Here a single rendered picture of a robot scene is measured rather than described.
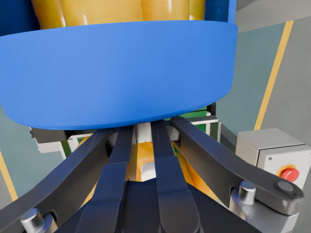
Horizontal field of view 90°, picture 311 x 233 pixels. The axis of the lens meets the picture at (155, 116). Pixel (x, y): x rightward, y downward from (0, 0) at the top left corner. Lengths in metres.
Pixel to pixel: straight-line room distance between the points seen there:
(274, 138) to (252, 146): 0.06
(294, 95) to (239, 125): 0.56
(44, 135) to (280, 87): 1.78
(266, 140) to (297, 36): 1.49
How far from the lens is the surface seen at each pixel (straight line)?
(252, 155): 0.41
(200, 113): 0.49
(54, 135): 0.42
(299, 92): 1.99
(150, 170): 0.30
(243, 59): 1.57
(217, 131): 0.44
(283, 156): 0.40
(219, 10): 0.27
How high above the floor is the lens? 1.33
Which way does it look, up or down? 68 degrees down
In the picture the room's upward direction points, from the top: 168 degrees clockwise
